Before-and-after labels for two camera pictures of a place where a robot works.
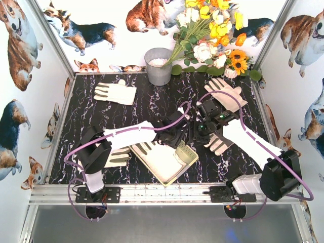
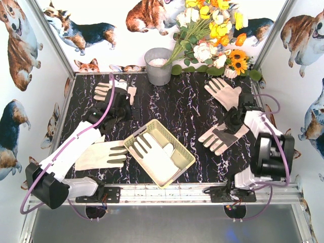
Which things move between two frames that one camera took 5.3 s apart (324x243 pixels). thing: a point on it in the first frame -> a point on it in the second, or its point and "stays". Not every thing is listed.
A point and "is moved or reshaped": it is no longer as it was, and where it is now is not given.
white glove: x=162 y=160 is moved or reshaped
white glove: x=229 y=102 stays
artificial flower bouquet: x=205 y=29 stays
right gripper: x=200 y=135 -> x=230 y=123
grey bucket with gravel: x=155 y=58 stays
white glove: x=119 y=92 stays
